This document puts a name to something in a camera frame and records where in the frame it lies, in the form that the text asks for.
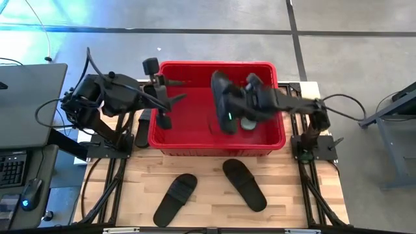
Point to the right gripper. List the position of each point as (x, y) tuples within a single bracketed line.
[(261, 104)]

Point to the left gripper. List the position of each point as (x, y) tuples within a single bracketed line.
[(164, 104)]

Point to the green slide sandal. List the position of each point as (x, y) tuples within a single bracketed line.
[(248, 124)]

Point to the red plastic bin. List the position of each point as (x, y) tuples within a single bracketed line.
[(195, 130)]

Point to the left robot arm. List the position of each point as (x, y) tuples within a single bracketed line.
[(113, 94)]

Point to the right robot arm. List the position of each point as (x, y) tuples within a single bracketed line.
[(299, 104)]

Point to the white box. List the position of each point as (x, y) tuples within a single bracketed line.
[(79, 160)]

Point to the grey laptop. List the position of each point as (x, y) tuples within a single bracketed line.
[(29, 104)]

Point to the grey side desk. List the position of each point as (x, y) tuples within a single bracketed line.
[(45, 162)]

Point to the grey metal stand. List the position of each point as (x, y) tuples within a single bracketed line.
[(390, 146)]

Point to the black computer mouse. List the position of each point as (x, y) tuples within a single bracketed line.
[(31, 195)]

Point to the black round knob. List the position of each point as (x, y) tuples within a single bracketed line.
[(48, 215)]

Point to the black keyboard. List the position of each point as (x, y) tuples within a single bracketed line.
[(11, 170)]

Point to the dark smartphone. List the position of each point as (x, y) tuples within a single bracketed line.
[(8, 211)]

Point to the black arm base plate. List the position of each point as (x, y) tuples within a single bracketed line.
[(97, 151), (325, 148)]

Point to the black aluminium frame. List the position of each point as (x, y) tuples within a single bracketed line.
[(304, 188)]

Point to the black desk mount bar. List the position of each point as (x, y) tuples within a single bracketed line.
[(65, 143)]

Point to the silver metal bracket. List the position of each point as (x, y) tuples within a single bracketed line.
[(120, 230), (302, 231)]

